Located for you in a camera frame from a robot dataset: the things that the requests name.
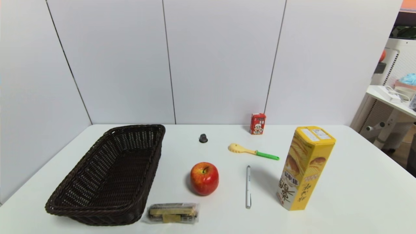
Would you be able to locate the tall yellow snack box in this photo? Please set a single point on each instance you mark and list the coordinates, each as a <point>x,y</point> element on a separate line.
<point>305,169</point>

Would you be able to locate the dark brown wicker basket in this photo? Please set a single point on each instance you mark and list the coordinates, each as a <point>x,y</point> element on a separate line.
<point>107,182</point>

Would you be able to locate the red milk carton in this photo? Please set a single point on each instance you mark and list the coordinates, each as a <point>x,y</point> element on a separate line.
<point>257,124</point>

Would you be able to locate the red apple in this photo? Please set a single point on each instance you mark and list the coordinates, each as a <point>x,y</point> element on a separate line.
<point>204,180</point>

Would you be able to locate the white pen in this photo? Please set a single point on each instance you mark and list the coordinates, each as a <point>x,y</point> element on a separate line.
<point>248,187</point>

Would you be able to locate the clear wrapped snack packet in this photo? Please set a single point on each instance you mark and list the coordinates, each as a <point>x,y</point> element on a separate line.
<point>172,213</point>

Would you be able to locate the white power adapter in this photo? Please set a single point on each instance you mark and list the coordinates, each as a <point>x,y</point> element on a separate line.
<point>390,94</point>

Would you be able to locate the white perforated panel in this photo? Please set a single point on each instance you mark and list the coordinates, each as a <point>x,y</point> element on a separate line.
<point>388,68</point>

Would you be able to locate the white side desk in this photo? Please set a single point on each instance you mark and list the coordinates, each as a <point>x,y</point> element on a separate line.
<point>395,109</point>

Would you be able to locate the light blue cloth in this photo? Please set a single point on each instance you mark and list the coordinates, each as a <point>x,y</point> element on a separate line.
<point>409,79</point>

